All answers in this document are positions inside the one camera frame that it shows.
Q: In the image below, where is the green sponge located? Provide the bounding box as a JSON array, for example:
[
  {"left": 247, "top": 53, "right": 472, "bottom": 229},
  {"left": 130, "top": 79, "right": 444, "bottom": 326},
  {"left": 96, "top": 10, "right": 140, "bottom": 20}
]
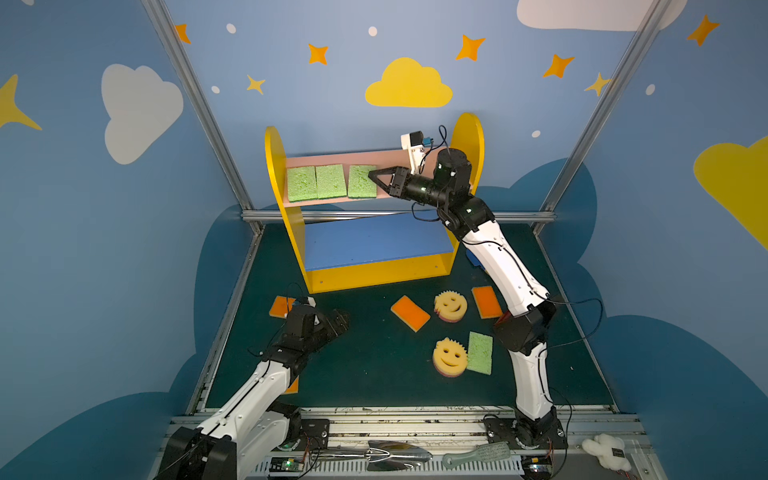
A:
[
  {"left": 287, "top": 166, "right": 318, "bottom": 203},
  {"left": 315, "top": 164, "right": 347, "bottom": 199},
  {"left": 347, "top": 165, "right": 378, "bottom": 199},
  {"left": 467, "top": 331, "right": 493, "bottom": 375}
]

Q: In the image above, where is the orange sponge front left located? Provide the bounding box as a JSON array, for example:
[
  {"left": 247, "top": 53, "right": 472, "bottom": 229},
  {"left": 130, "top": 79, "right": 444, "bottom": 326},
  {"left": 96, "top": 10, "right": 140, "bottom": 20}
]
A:
[{"left": 284, "top": 378, "right": 299, "bottom": 395}]

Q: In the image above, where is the smiley sponge upper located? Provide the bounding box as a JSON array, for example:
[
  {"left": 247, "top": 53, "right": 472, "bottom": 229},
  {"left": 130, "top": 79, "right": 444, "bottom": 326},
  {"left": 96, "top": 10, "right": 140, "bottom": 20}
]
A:
[{"left": 434, "top": 291, "right": 468, "bottom": 323}]

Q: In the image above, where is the blue toy shovel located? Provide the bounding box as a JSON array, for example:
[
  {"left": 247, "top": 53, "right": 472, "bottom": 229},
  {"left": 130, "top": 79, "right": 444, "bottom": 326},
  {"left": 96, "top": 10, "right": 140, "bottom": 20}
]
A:
[{"left": 465, "top": 249, "right": 482, "bottom": 267}]

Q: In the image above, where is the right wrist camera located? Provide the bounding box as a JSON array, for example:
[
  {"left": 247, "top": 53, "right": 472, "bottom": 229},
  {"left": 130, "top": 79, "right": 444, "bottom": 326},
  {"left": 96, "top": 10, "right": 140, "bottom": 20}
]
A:
[{"left": 400, "top": 131, "right": 434, "bottom": 174}]

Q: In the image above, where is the white plush toy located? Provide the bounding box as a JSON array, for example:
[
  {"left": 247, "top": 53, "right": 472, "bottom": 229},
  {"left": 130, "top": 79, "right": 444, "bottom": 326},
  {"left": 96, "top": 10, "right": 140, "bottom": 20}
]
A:
[{"left": 581, "top": 433, "right": 632, "bottom": 472}]

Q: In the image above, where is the orange sponge centre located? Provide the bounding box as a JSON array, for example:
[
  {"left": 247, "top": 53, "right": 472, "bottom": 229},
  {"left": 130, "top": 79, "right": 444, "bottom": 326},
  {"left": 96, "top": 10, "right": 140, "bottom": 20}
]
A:
[{"left": 390, "top": 295, "right": 431, "bottom": 332}]

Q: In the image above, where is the smiley sponge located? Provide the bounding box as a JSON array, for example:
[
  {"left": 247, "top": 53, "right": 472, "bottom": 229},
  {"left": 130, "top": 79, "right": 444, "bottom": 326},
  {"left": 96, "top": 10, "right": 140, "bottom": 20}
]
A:
[
  {"left": 432, "top": 338, "right": 468, "bottom": 378},
  {"left": 434, "top": 291, "right": 468, "bottom": 323}
]

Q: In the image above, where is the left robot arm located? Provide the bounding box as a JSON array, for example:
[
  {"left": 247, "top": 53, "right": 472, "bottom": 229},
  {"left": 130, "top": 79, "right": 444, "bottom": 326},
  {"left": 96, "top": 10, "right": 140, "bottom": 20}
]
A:
[{"left": 155, "top": 297, "right": 349, "bottom": 479}]

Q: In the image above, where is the yellow shelf with pink and blue boards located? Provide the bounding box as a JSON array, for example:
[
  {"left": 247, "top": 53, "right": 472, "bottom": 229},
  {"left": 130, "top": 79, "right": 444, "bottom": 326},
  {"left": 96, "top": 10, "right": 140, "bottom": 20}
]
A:
[{"left": 264, "top": 126, "right": 459, "bottom": 293}]

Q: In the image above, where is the orange sponge far left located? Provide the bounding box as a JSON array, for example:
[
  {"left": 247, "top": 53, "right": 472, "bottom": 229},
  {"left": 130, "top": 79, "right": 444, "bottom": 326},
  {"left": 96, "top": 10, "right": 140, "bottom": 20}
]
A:
[{"left": 269, "top": 296, "right": 295, "bottom": 319}]

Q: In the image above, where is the circuit board right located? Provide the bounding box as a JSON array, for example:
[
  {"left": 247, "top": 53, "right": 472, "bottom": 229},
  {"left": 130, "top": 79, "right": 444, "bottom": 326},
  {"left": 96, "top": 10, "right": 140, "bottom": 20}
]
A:
[{"left": 521, "top": 456, "right": 553, "bottom": 480}]

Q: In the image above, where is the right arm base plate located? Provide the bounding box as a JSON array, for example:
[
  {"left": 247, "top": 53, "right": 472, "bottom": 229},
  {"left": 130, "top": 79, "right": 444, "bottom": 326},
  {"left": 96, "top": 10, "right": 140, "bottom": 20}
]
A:
[{"left": 482, "top": 415, "right": 568, "bottom": 450}]

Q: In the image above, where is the silver metal trowel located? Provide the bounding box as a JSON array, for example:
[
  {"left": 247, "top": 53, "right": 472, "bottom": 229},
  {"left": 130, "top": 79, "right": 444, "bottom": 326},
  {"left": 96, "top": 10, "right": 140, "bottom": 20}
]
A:
[{"left": 318, "top": 440, "right": 433, "bottom": 472}]

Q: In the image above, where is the pale green brush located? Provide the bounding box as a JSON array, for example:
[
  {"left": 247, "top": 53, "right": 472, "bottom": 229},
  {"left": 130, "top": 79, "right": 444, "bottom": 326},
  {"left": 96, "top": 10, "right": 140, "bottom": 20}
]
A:
[{"left": 441, "top": 442, "right": 511, "bottom": 469}]

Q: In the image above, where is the orange sponge right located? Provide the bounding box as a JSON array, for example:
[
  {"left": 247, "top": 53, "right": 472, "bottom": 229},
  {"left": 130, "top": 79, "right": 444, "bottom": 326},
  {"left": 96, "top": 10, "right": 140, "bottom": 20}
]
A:
[{"left": 472, "top": 286, "right": 503, "bottom": 320}]

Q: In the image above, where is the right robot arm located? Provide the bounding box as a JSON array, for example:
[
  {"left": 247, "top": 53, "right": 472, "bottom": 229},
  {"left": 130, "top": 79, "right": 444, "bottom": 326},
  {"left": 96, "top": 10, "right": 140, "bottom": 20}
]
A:
[{"left": 368, "top": 148, "right": 560, "bottom": 448}]

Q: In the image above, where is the red toy object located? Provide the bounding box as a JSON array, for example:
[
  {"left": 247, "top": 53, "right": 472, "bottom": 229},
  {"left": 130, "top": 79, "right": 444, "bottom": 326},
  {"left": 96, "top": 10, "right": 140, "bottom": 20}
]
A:
[{"left": 493, "top": 311, "right": 509, "bottom": 328}]

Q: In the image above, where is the orange sponge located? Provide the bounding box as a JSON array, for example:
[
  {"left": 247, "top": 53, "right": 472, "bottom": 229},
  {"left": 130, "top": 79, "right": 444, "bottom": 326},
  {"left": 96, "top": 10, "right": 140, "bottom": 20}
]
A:
[
  {"left": 284, "top": 378, "right": 299, "bottom": 395},
  {"left": 269, "top": 296, "right": 295, "bottom": 319},
  {"left": 390, "top": 295, "right": 431, "bottom": 332},
  {"left": 472, "top": 286, "right": 503, "bottom": 320}
]

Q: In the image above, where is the green circuit board left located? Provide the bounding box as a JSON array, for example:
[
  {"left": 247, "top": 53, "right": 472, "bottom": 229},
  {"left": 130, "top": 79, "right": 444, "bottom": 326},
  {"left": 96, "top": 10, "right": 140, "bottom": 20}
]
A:
[{"left": 269, "top": 457, "right": 306, "bottom": 475}]

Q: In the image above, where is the smiley sponge lower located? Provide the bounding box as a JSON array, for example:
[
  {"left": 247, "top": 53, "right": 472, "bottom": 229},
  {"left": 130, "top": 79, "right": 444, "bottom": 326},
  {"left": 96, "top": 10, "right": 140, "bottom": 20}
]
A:
[{"left": 432, "top": 338, "right": 468, "bottom": 378}]

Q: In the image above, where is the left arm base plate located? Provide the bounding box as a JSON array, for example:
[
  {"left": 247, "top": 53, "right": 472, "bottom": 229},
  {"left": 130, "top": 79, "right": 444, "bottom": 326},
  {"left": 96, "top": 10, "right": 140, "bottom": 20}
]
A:
[{"left": 277, "top": 419, "right": 330, "bottom": 452}]

